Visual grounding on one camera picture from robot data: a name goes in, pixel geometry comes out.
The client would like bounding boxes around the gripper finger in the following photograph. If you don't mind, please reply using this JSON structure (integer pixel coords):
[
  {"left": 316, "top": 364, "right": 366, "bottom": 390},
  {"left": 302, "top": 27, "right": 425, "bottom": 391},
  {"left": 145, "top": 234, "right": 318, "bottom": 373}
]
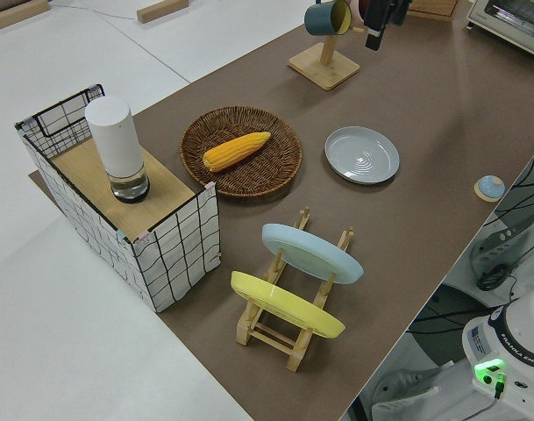
[
  {"left": 364, "top": 0, "right": 389, "bottom": 52},
  {"left": 387, "top": 0, "right": 411, "bottom": 26}
]

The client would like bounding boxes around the gray plate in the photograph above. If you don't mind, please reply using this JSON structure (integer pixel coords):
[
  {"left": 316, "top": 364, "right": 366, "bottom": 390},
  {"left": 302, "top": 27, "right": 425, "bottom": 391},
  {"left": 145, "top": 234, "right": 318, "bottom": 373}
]
[{"left": 324, "top": 125, "right": 401, "bottom": 185}]

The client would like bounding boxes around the light blue plate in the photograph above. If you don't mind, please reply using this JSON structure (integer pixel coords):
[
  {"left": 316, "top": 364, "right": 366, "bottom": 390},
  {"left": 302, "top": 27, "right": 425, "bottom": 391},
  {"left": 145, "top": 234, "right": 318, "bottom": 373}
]
[{"left": 261, "top": 223, "right": 365, "bottom": 285}]

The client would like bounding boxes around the yellow plate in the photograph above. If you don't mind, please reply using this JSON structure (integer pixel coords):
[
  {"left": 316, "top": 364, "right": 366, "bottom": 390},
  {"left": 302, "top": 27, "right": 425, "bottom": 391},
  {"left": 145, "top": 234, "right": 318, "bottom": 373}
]
[{"left": 230, "top": 270, "right": 346, "bottom": 340}]

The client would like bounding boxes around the wooden plate rack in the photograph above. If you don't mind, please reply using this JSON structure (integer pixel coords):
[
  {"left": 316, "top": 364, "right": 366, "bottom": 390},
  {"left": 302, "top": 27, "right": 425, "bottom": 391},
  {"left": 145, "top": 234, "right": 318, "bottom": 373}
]
[{"left": 235, "top": 206, "right": 355, "bottom": 373}]

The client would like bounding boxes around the pink mug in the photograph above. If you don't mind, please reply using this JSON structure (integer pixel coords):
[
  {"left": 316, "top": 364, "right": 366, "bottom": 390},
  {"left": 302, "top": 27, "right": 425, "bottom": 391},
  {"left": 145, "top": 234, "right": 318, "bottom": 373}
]
[{"left": 349, "top": 0, "right": 371, "bottom": 25}]

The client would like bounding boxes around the large wooden box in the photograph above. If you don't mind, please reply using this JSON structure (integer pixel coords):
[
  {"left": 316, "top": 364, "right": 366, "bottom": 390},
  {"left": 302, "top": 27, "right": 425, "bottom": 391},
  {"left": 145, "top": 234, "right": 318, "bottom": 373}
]
[{"left": 406, "top": 0, "right": 461, "bottom": 21}]

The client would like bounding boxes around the dark teal mug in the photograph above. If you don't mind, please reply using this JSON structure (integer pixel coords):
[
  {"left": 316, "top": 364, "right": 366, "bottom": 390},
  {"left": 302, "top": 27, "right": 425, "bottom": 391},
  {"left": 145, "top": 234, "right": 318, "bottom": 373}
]
[{"left": 303, "top": 0, "right": 353, "bottom": 37}]

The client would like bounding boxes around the wooden mug tree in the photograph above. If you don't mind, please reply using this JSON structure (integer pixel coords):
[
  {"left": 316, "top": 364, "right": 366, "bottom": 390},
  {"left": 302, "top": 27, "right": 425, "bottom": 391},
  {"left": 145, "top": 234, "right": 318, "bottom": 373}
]
[{"left": 287, "top": 25, "right": 367, "bottom": 92}]

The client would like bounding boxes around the white toaster oven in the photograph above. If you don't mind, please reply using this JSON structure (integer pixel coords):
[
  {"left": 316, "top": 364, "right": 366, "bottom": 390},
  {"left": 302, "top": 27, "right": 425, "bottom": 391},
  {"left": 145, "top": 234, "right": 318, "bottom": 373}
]
[{"left": 463, "top": 0, "right": 534, "bottom": 59}]

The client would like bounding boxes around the yellow corn cob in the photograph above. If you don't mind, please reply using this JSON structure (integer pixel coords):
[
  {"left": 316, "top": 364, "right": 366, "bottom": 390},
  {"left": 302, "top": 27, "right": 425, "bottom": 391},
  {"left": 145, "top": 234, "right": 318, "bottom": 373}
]
[{"left": 203, "top": 131, "right": 272, "bottom": 173}]

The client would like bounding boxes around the brown wicker basket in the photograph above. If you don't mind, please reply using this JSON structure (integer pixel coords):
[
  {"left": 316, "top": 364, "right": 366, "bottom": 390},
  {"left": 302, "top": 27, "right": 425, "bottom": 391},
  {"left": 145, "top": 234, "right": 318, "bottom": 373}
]
[{"left": 179, "top": 105, "right": 303, "bottom": 198}]

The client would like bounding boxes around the blue call bell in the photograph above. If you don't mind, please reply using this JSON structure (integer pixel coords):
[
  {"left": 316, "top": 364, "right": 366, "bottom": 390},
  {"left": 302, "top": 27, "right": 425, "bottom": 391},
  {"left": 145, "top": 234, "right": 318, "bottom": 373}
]
[{"left": 473, "top": 174, "right": 507, "bottom": 203}]

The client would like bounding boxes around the large brown table mat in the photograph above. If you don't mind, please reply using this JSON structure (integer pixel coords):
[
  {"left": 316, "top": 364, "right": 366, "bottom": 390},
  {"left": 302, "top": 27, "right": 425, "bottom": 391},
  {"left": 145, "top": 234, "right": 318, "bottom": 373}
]
[{"left": 27, "top": 0, "right": 534, "bottom": 421}]

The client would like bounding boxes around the wooden block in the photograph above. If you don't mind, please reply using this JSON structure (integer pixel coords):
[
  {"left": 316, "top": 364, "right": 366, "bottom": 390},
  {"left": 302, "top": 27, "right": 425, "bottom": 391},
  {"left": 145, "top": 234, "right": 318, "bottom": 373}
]
[
  {"left": 0, "top": 0, "right": 51, "bottom": 32},
  {"left": 136, "top": 0, "right": 191, "bottom": 24}
]

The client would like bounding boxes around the grid-patterned box with wooden top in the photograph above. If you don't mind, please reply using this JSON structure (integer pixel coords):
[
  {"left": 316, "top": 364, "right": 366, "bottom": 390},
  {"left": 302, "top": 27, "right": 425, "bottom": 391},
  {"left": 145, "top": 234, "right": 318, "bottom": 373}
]
[{"left": 14, "top": 82, "right": 223, "bottom": 314}]

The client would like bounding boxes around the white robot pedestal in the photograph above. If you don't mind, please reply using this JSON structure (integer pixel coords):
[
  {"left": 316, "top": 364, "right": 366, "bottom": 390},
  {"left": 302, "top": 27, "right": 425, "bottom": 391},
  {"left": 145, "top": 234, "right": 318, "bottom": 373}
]
[{"left": 349, "top": 350, "right": 482, "bottom": 421}]

